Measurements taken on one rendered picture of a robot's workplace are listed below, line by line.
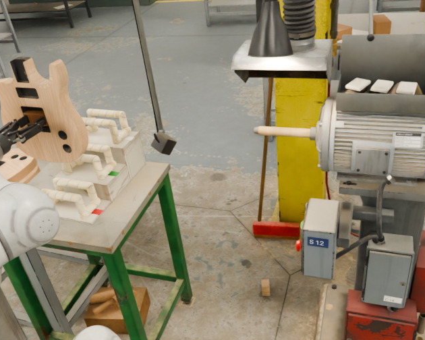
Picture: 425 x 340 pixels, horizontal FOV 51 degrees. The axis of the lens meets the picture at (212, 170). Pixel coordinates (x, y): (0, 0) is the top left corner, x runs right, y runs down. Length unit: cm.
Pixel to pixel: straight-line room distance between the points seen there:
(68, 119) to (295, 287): 166
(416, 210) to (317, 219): 37
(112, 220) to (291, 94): 121
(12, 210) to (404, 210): 120
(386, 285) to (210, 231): 163
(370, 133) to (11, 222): 103
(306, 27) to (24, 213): 99
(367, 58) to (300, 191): 145
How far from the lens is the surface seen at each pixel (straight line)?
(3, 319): 111
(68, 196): 184
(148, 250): 306
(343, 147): 147
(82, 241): 179
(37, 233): 95
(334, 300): 229
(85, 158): 190
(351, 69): 156
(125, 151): 198
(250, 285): 273
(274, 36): 134
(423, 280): 184
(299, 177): 277
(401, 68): 156
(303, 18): 148
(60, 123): 168
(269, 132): 160
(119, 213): 186
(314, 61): 145
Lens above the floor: 203
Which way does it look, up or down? 33 degrees down
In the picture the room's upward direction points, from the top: 7 degrees counter-clockwise
